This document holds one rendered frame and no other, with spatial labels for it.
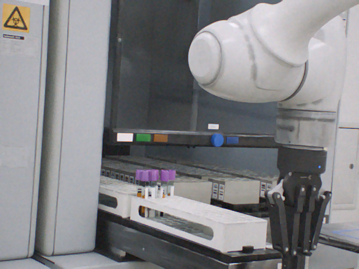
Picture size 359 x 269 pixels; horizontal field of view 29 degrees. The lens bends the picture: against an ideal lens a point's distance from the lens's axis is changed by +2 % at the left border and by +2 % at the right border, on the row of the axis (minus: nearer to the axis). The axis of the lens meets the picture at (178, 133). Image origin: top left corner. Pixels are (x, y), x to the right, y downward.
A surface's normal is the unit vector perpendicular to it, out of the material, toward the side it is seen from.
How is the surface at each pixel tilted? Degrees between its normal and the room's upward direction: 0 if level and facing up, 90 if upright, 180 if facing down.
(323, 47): 72
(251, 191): 90
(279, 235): 104
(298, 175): 90
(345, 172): 90
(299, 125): 90
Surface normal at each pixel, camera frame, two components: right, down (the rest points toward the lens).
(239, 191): 0.59, 0.08
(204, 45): -0.83, 0.11
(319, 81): 0.57, 0.31
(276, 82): 0.40, 0.77
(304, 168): -0.04, 0.05
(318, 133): 0.36, 0.08
